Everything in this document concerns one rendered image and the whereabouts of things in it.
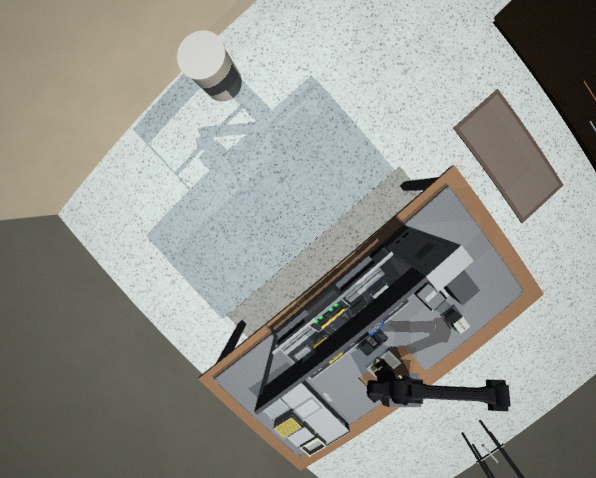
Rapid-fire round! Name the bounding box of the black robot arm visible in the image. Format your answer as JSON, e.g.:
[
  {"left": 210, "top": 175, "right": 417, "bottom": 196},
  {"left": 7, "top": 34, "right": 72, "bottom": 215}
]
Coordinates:
[{"left": 366, "top": 373, "right": 511, "bottom": 411}]

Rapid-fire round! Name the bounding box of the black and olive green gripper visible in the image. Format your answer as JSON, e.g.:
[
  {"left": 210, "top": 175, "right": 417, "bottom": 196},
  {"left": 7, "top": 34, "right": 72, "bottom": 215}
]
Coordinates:
[{"left": 371, "top": 357, "right": 402, "bottom": 382}]

